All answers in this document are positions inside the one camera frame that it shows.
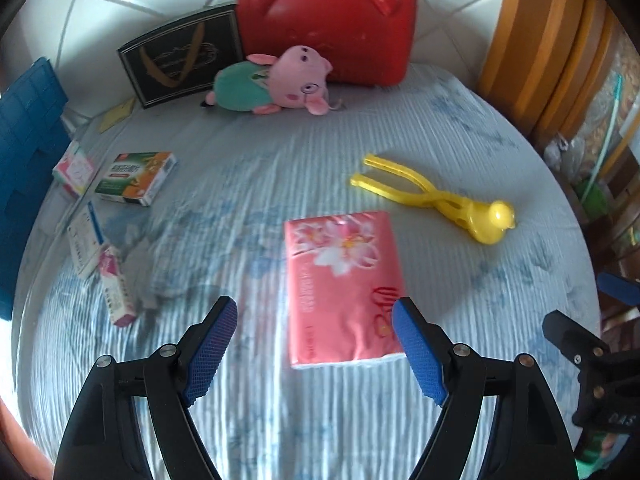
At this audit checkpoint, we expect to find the large pink floral tissue pack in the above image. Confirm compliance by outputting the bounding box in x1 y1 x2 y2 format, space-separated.
283 210 407 371

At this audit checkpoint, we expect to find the small pink tissue pack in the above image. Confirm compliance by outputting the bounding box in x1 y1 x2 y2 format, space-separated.
52 141 98 198

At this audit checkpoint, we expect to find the white and blue medicine box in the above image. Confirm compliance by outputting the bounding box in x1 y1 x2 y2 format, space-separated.
67 201 113 280

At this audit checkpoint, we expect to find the slim pink and white box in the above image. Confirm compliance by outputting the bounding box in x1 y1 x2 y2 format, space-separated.
97 245 138 328

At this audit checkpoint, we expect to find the pale blue striped tablecloth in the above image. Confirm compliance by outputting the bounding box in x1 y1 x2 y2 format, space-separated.
10 62 601 480

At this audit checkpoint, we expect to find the yellow sticky notepad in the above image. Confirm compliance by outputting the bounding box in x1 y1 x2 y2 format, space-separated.
98 97 137 133

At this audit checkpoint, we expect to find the red bear-shaped suitcase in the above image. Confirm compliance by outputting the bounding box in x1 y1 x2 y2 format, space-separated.
236 0 418 87

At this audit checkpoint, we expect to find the blue plastic storage crate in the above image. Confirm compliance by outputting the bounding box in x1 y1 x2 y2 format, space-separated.
0 57 71 321

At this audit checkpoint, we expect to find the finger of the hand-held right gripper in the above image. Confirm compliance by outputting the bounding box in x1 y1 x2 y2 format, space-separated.
542 310 612 368
596 272 640 307

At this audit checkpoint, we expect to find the green broom stick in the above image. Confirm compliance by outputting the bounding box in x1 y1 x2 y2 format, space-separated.
590 74 626 196

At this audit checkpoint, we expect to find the curved wooden frame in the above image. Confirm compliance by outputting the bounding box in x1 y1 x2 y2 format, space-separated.
475 0 631 146

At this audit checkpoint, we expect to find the green plastic item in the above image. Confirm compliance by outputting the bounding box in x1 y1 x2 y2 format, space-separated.
575 430 618 466

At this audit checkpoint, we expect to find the pink pig plush toy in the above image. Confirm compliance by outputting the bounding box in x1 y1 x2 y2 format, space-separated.
201 45 346 117

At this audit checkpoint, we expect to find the black gift box gold handle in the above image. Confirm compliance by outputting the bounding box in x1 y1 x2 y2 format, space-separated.
117 4 246 110

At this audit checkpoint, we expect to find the green and orange medicine box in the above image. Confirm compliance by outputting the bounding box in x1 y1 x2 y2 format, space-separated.
95 151 178 207

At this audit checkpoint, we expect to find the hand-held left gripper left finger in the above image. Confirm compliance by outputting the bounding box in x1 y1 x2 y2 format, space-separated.
54 296 239 480

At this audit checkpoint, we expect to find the yellow duck snowball clamp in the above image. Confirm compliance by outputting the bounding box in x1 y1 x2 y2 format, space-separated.
350 154 517 246

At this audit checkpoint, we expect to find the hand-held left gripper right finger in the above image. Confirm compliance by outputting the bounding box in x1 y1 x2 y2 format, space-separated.
391 297 578 480

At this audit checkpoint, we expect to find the white plastic bag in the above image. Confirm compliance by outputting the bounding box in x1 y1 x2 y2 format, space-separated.
545 135 581 171

